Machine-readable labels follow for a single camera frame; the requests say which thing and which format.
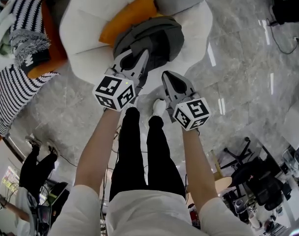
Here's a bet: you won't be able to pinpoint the person's white right shoe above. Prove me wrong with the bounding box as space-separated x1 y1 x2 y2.
152 98 166 118

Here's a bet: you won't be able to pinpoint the person's right forearm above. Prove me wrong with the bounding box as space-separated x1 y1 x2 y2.
181 126 219 204

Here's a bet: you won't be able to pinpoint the grey fringed dark throw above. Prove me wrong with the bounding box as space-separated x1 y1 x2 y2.
8 29 52 74

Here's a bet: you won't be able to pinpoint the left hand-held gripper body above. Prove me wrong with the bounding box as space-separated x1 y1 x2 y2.
92 66 150 112

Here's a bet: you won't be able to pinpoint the person's black trousers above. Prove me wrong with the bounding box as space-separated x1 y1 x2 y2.
109 106 187 203

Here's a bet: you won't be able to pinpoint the white rectangular stand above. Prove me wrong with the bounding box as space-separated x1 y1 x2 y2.
281 92 299 150

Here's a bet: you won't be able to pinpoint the black floor cable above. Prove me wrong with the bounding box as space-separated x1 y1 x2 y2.
266 18 299 56

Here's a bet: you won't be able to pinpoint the white armchair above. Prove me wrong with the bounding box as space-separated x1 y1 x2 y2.
59 0 213 95

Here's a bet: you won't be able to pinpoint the black office chair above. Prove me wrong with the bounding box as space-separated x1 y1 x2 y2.
224 136 285 211

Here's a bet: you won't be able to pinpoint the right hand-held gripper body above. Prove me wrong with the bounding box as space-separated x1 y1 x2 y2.
164 90 212 132

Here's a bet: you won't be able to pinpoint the black and white striped blanket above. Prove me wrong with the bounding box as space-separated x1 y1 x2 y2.
0 0 61 137

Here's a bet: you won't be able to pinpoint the orange cushion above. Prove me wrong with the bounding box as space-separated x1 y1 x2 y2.
98 0 158 48

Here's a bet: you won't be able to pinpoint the white fluffy towel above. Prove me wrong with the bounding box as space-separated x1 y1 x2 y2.
0 7 16 75

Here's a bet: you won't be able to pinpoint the orange sofa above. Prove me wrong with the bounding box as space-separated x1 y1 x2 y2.
0 0 69 146

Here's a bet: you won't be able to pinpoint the dark grey backpack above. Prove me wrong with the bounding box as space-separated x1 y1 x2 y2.
112 15 185 83

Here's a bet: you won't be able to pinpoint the person's left forearm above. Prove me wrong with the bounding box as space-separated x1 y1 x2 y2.
75 107 123 195

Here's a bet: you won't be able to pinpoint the person's white shirt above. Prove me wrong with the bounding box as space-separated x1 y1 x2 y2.
48 184 255 236

